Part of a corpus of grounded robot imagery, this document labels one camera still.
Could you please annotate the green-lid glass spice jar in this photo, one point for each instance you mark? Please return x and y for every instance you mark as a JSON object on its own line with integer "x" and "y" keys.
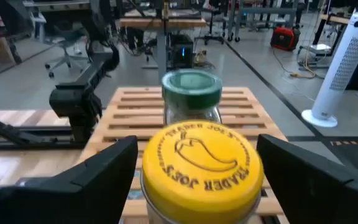
{"x": 191, "y": 93}

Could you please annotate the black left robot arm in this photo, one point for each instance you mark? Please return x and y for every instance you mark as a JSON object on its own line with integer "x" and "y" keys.
{"x": 98, "y": 65}

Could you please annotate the grey office chair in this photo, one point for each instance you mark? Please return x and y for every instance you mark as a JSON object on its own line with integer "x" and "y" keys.
{"x": 65, "y": 46}

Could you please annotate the hazard-striped floor mat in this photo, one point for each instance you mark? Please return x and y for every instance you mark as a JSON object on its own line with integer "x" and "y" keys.
{"x": 353, "y": 143}

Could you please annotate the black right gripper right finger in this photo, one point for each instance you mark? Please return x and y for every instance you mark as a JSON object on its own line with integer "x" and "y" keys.
{"x": 315, "y": 193}

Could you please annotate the black aluminium table frame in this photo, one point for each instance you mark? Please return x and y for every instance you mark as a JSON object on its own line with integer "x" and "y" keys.
{"x": 26, "y": 138}

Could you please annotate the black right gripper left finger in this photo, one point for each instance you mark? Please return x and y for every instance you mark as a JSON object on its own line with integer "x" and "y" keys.
{"x": 73, "y": 199}

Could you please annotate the white tower fan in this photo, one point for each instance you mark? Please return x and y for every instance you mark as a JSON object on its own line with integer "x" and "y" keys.
{"x": 343, "y": 68}

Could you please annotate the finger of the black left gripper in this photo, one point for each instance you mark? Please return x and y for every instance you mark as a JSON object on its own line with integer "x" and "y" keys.
{"x": 76, "y": 130}
{"x": 86, "y": 130}

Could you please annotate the black computer tower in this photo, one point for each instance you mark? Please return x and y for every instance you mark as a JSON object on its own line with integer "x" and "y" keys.
{"x": 181, "y": 51}

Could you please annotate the wooden desk with grey column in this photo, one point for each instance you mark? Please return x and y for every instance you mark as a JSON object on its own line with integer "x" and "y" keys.
{"x": 163, "y": 23}

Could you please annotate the yellow-lid spice jar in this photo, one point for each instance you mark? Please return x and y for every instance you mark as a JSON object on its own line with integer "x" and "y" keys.
{"x": 200, "y": 168}

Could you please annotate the red and black machine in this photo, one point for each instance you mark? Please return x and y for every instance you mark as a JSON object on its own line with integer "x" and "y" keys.
{"x": 284, "y": 39}

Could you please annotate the wooden slatted shelf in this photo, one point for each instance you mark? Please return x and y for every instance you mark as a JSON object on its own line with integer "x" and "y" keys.
{"x": 135, "y": 115}

